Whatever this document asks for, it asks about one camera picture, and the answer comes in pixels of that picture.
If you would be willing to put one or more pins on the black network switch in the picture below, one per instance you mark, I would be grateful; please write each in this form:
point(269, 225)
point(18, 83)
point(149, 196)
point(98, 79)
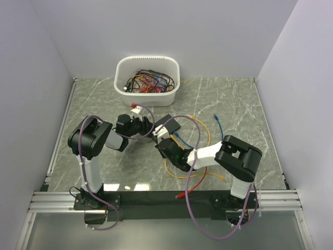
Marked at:
point(172, 126)

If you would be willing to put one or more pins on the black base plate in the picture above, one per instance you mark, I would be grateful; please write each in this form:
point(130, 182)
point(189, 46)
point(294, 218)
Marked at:
point(140, 205)

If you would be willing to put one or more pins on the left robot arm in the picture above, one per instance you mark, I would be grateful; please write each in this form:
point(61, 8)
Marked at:
point(89, 138)

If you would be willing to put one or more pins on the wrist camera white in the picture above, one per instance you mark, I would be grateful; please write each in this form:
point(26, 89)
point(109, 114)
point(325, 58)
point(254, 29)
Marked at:
point(161, 133)
point(136, 111)

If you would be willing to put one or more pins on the aluminium rail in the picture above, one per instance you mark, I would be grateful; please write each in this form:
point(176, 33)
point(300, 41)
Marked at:
point(269, 200)

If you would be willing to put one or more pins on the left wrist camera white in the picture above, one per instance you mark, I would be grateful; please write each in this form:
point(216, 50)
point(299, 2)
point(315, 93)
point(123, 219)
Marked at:
point(136, 111)

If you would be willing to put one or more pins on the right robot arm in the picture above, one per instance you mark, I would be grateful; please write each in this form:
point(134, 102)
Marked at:
point(238, 157)

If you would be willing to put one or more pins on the white plastic tub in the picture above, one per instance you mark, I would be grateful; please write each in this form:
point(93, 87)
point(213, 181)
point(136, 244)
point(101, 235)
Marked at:
point(149, 80)

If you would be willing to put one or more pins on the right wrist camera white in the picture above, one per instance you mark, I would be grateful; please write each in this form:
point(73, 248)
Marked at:
point(161, 133)

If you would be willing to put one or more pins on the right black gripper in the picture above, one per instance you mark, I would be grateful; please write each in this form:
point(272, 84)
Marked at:
point(163, 154)

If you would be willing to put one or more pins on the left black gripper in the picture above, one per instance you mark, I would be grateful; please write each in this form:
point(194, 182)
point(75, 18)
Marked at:
point(145, 124)

